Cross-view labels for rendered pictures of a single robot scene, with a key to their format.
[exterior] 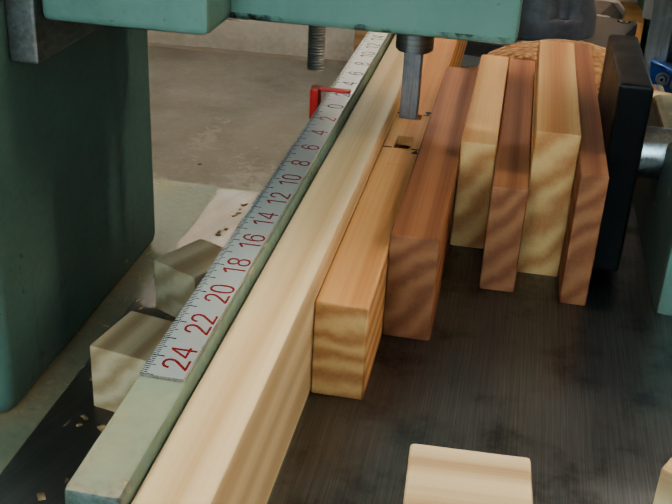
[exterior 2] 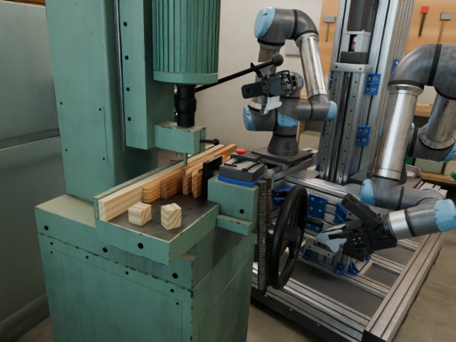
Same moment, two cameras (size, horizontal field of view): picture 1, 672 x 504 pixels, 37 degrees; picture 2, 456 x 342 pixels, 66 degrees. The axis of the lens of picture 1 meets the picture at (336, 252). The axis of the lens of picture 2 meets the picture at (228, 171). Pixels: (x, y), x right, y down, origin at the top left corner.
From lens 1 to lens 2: 0.63 m
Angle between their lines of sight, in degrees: 16
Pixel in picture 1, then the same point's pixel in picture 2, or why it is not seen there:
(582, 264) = (195, 190)
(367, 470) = not seen: hidden behind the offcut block
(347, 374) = (146, 199)
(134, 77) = (153, 155)
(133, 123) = (152, 164)
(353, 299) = (148, 188)
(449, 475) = (139, 205)
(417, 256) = (163, 184)
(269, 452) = (125, 203)
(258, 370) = (124, 191)
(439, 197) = (174, 177)
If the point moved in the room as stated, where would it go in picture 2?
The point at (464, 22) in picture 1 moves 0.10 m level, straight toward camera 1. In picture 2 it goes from (186, 150) to (166, 160)
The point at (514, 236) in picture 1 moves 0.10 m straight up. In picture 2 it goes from (186, 185) to (186, 150)
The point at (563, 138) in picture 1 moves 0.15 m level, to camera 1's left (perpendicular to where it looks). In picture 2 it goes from (195, 170) to (146, 163)
